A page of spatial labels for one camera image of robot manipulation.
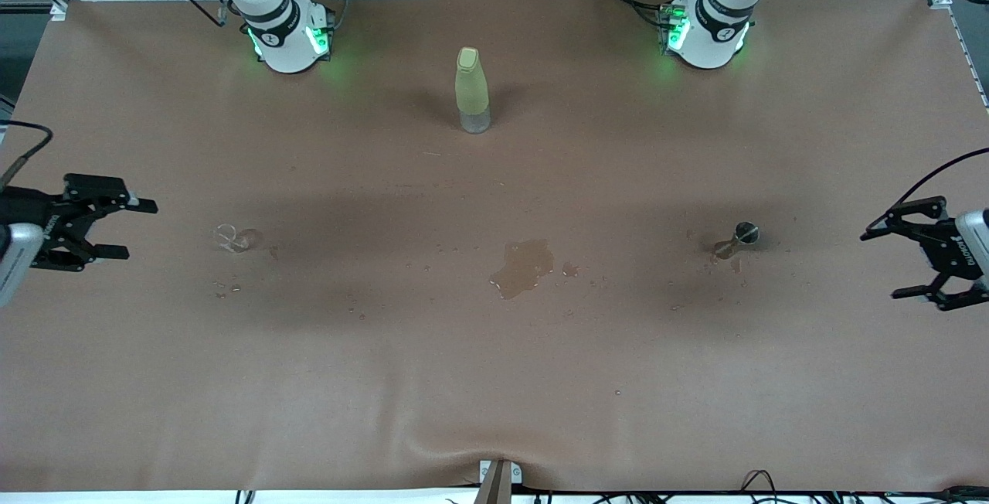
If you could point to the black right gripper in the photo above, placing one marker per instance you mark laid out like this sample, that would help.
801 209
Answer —
52 229

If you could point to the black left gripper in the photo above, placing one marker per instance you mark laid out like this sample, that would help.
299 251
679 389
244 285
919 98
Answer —
943 247

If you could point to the clear glass measuring cup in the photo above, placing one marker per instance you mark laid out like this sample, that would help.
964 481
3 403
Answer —
234 238

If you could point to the steel double jigger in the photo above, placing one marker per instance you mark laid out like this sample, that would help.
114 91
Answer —
743 235

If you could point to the spilled liquid puddle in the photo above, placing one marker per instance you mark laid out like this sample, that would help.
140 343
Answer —
525 266

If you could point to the green sleeved glass bottle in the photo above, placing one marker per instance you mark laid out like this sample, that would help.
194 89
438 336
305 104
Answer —
472 86

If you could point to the brown table mat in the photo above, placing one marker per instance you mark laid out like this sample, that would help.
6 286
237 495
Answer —
494 380

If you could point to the metal table edge bracket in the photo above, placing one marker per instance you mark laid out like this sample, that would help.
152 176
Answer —
500 481

